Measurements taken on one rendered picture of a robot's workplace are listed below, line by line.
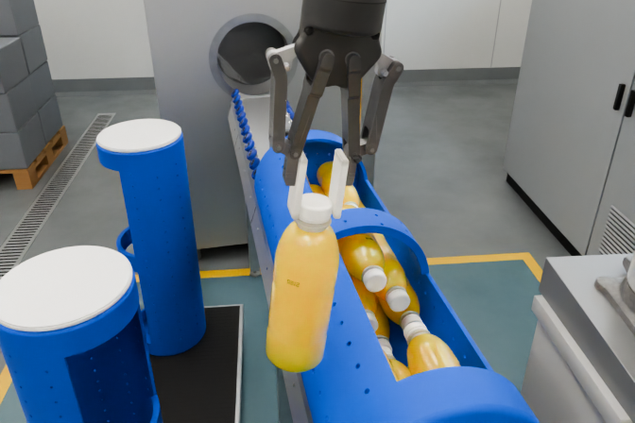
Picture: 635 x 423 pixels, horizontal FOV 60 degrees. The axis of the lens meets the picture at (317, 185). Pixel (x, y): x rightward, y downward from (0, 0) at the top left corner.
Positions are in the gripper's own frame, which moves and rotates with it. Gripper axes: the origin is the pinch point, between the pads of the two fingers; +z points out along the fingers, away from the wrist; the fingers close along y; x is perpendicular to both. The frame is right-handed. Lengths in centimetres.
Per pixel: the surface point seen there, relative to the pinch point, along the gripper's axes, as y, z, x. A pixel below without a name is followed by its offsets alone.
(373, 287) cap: -19.0, 30.7, -20.3
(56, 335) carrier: 35, 52, -37
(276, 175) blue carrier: -9, 30, -60
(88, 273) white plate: 31, 50, -53
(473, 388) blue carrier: -20.1, 22.5, 9.4
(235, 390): -10, 135, -94
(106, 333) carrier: 27, 55, -40
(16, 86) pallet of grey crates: 108, 103, -329
